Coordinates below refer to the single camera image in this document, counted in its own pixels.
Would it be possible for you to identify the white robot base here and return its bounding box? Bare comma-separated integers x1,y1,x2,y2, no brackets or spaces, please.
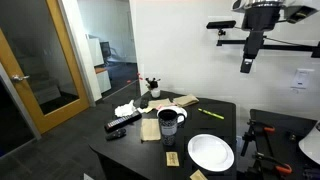
298,121,320,165

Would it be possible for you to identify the black remote near vase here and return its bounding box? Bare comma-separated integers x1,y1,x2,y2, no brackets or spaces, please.
140,98,149,109

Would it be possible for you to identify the wooden glass door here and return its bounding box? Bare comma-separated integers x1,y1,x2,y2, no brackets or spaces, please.
0,0,89,134

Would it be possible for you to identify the crumpled white tissue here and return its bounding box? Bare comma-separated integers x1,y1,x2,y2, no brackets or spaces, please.
115,100,136,117

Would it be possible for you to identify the long black remote control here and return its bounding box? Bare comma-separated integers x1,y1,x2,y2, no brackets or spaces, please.
104,111,142,132

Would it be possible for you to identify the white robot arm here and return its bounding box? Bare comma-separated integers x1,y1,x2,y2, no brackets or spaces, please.
232,0,320,60

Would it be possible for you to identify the small black remote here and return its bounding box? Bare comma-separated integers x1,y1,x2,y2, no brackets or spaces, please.
106,128,126,141

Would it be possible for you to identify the orange handled clamp upper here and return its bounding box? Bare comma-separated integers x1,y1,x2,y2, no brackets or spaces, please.
241,119,275,156

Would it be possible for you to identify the tan packet at edge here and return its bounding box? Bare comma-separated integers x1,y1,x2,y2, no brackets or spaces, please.
190,170,208,180

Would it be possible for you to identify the brown paper bag far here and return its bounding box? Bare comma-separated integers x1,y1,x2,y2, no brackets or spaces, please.
173,94,199,107

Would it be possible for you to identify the yellow-green highlighter pen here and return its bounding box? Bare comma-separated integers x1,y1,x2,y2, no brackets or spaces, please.
198,108,224,120

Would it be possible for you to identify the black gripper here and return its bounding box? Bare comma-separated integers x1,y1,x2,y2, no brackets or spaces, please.
240,6,280,74

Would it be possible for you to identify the orange handled clamp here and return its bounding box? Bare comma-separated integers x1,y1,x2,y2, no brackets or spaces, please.
245,152,293,180
241,119,275,156

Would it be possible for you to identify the orange handled clamp lower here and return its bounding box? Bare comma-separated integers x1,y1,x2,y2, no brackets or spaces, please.
245,152,293,180

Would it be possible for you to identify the white wall switch plate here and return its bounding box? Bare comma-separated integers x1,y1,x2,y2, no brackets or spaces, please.
291,68,313,89

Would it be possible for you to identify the white vase with flowers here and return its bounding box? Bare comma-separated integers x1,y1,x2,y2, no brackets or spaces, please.
146,78,161,98

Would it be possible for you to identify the brown paper napkin centre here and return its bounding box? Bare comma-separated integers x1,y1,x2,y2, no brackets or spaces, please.
140,119,161,141

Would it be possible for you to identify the small tan packet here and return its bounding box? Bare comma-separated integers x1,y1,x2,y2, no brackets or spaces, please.
166,152,179,167

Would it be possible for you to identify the black patterned mug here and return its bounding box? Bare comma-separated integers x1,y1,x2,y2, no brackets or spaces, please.
158,109,186,146

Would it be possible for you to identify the small white plate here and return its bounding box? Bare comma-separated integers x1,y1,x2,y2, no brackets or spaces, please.
157,106,188,123

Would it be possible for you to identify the large white plate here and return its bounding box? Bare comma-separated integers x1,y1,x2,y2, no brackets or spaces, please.
187,134,235,172

